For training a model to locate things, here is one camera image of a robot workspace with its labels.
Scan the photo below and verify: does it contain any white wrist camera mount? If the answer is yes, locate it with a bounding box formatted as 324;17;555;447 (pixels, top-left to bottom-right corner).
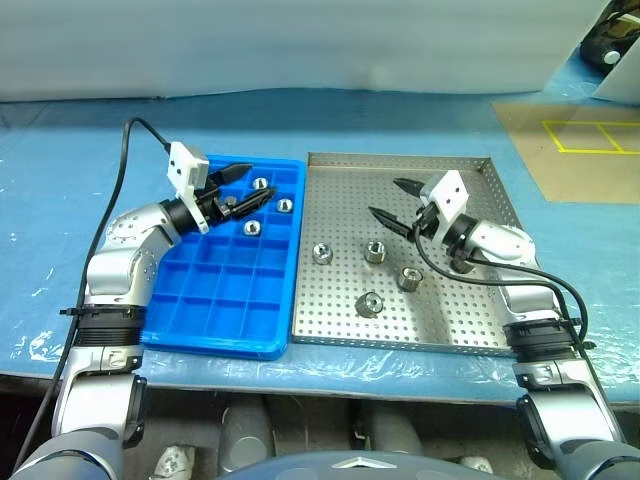
422;169;471;246
166;141;210;235

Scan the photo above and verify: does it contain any perforated metal tray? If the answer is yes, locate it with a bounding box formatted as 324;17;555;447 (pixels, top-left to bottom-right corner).
289;152;539;357

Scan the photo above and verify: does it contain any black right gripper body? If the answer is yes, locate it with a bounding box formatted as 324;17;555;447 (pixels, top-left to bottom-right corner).
412;185;441;241

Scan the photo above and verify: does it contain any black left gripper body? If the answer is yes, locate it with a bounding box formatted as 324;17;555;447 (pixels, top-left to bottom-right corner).
193;172;236;222

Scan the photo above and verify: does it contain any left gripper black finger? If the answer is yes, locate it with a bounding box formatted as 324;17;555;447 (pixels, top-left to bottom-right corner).
222;187;277;217
212;162;253;185

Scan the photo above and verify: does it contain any white slanted panel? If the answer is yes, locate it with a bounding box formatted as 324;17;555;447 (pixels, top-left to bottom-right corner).
592;39;640;106

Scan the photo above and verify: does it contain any blue compartment tray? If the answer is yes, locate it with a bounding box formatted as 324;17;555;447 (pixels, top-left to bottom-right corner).
141;153;307;362

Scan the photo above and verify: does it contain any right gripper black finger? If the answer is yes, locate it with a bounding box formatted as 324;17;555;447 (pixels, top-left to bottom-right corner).
367;206;415;239
393;178;426;200

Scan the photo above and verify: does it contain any white crumpled piece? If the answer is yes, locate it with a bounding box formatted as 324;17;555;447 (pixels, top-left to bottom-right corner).
154;443;196;476

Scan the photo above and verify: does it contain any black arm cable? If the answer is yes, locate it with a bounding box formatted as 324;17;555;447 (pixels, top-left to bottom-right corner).
7;117;171;480
412;209;631;446

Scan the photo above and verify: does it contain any grey rounded cylinder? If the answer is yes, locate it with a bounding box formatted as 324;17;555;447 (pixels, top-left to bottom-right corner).
359;399;426;456
219;394;276;474

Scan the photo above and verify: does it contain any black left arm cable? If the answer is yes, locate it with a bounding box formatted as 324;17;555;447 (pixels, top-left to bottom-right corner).
7;117;171;480

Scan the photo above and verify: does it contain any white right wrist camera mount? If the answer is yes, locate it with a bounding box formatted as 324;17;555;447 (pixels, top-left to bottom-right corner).
422;169;471;246

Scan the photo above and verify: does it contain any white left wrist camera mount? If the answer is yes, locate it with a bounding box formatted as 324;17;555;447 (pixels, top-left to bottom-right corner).
166;141;210;235

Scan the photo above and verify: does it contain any blue-grey robot torso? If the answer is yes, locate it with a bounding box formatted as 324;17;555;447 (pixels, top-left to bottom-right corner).
214;449;466;480

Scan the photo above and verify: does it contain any brown cardboard sheet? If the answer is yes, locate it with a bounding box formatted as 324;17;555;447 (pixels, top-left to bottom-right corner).
490;99;640;204

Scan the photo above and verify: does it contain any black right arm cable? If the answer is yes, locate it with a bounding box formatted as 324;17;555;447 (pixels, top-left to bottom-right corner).
412;209;631;446

